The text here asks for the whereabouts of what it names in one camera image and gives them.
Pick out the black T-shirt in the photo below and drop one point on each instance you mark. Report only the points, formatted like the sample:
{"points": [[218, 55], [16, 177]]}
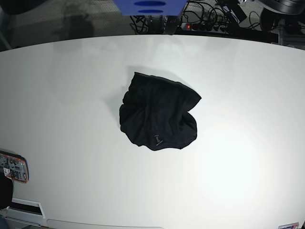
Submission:
{"points": [[155, 113]]}

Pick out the black remote control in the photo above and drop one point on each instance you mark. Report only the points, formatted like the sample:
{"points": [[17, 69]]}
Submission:
{"points": [[171, 25]]}

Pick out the white power strip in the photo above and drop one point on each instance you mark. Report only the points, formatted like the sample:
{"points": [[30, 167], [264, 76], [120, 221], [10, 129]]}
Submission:
{"points": [[203, 27]]}

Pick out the blue plastic box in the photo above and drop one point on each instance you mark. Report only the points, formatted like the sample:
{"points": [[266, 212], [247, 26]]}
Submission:
{"points": [[150, 7]]}

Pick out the orange clear screw box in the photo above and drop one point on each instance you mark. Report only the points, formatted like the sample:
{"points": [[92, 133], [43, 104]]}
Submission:
{"points": [[14, 167]]}

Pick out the white flat tray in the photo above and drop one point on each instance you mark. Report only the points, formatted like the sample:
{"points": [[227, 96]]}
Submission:
{"points": [[25, 211]]}

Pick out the black chair edge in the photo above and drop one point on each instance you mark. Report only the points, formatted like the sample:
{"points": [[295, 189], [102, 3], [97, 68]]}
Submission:
{"points": [[6, 191]]}

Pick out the small printed card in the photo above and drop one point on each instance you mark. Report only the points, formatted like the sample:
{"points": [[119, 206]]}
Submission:
{"points": [[289, 226]]}

